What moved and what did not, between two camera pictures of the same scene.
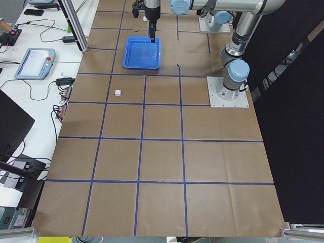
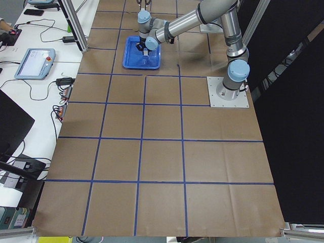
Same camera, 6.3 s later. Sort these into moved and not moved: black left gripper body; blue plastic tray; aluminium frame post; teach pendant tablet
Moved: black left gripper body
Not moved: teach pendant tablet; blue plastic tray; aluminium frame post
